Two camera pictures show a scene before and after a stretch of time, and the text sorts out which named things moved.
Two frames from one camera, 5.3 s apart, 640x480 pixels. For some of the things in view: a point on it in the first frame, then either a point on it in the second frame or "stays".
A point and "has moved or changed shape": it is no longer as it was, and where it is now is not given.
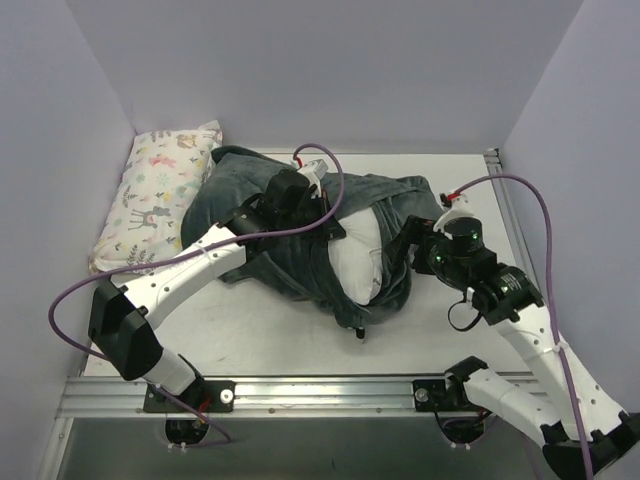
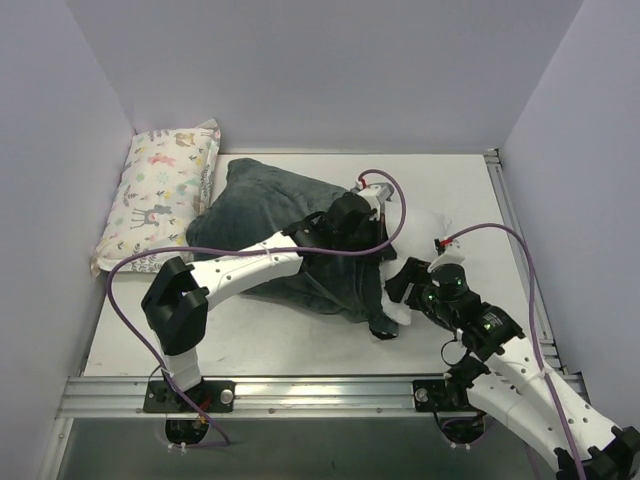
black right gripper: x=417 y=242 -> x=409 y=282
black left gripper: x=329 y=226 -> x=373 y=245
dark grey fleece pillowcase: x=229 y=178 has moved or changed shape
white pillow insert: x=357 y=258 -> x=423 y=224
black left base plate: x=210 y=396 stays
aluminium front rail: x=116 y=397 stays
